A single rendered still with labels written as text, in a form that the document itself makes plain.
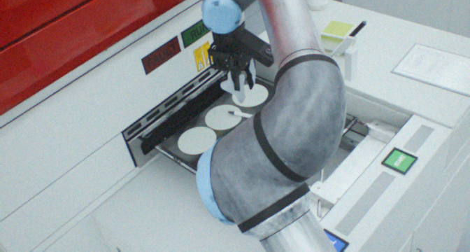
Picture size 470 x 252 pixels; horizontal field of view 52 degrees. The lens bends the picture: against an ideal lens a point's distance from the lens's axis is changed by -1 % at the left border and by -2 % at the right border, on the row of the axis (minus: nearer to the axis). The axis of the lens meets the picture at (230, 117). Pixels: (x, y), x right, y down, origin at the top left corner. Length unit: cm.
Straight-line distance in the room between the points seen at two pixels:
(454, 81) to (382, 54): 20
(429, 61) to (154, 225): 80
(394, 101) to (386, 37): 28
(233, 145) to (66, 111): 54
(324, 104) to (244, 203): 17
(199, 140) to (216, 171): 58
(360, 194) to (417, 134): 22
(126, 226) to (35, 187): 23
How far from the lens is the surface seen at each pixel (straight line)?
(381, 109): 124
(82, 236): 133
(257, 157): 64
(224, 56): 114
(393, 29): 148
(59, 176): 119
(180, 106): 132
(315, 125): 63
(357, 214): 100
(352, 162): 119
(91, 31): 103
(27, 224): 121
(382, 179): 106
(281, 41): 73
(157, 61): 122
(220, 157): 68
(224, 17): 94
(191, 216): 120
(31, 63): 98
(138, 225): 123
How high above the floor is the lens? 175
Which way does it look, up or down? 41 degrees down
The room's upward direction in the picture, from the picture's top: 11 degrees counter-clockwise
